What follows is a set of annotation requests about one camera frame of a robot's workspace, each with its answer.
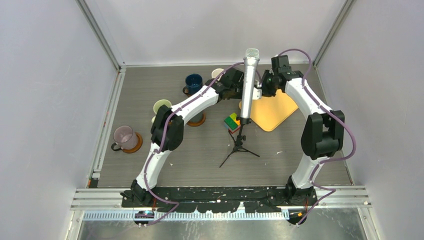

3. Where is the pink cream mug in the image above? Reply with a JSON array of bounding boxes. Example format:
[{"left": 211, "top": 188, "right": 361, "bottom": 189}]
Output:
[{"left": 252, "top": 87, "right": 262, "bottom": 101}]

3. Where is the cream yellow mug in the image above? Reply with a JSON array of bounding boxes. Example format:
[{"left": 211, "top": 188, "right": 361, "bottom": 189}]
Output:
[{"left": 211, "top": 68, "right": 225, "bottom": 81}]

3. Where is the yellow tray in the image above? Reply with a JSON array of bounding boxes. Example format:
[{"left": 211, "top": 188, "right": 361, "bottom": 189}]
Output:
[{"left": 250, "top": 89, "right": 298, "bottom": 132}]

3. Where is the dark blue mug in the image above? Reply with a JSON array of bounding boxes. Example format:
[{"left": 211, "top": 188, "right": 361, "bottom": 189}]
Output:
[{"left": 182, "top": 73, "right": 203, "bottom": 96}]

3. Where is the brown wooden coaster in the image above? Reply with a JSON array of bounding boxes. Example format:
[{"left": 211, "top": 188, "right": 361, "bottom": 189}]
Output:
[
  {"left": 187, "top": 112, "right": 206, "bottom": 127},
  {"left": 121, "top": 132, "right": 143, "bottom": 154}
]

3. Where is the light green mug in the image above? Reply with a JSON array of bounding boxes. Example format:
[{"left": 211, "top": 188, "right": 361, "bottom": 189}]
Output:
[{"left": 151, "top": 99, "right": 173, "bottom": 124}]

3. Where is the mauve purple mug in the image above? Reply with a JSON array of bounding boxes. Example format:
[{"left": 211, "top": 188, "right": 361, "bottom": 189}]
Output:
[{"left": 111, "top": 125, "right": 139, "bottom": 152}]

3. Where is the dark green mug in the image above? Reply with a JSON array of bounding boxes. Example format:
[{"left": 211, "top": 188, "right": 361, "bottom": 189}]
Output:
[{"left": 190, "top": 112, "right": 203, "bottom": 123}]

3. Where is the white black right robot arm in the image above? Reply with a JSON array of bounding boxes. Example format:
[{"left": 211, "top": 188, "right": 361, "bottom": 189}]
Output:
[{"left": 262, "top": 55, "right": 345, "bottom": 205}]

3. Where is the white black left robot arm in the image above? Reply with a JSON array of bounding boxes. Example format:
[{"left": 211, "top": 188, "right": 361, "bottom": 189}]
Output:
[{"left": 121, "top": 65, "right": 244, "bottom": 207}]

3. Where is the colourful toy brick block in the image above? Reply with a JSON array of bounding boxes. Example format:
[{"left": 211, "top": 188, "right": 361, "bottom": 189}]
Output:
[{"left": 224, "top": 112, "right": 241, "bottom": 134}]

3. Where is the silver microphone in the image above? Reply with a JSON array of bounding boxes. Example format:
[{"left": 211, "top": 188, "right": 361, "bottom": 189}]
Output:
[{"left": 240, "top": 48, "right": 260, "bottom": 125}]

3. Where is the black microphone tripod stand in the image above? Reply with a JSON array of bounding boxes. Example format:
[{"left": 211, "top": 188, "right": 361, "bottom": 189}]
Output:
[{"left": 219, "top": 117, "right": 260, "bottom": 168}]

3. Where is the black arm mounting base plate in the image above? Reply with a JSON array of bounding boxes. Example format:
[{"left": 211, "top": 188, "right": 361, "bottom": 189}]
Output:
[{"left": 121, "top": 186, "right": 318, "bottom": 213}]

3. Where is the aluminium front rail frame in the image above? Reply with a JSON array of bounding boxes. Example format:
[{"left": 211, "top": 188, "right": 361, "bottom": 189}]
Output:
[{"left": 70, "top": 185, "right": 372, "bottom": 225}]

